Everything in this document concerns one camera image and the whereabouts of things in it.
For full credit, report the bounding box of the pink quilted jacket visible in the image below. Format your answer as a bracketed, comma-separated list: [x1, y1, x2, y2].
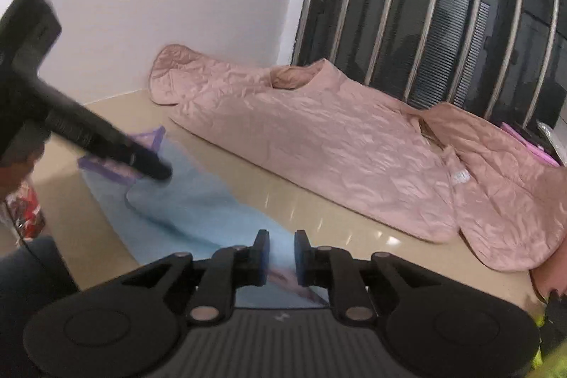
[148, 44, 567, 272]

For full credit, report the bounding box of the clear plastic packet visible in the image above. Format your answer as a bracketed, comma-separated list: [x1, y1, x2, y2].
[536, 118, 567, 166]

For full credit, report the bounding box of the yellow-green and black glove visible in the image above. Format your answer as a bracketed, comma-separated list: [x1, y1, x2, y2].
[527, 288, 567, 378]

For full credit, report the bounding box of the magenta flat case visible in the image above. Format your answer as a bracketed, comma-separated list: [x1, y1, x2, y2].
[500, 120, 560, 167]

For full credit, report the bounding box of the red printed packet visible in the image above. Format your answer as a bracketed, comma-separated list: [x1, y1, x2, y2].
[6, 176, 48, 240]

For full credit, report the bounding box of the pink and blue mesh garment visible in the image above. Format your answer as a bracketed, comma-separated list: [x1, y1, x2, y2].
[79, 126, 331, 309]

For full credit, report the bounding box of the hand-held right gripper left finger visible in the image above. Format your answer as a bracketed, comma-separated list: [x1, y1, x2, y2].
[122, 230, 271, 326]

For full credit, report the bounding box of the dark glass window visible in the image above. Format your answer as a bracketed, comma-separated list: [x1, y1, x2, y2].
[292, 0, 567, 131]

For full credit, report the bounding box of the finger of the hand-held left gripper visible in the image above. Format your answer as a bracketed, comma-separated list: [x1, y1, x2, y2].
[45, 91, 173, 182]

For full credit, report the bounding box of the pink storage box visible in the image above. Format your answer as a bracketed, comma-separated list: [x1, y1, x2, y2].
[530, 243, 567, 304]

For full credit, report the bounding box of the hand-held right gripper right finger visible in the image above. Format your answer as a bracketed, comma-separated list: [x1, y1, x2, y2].
[294, 230, 437, 324]

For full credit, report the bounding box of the person's left hand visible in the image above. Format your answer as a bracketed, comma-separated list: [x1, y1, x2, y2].
[0, 145, 46, 202]

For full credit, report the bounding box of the person's dark trouser leg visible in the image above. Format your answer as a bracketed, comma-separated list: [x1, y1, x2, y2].
[0, 235, 81, 378]

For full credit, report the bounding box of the metal window grille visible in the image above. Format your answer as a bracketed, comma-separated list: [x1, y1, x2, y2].
[290, 0, 563, 131]

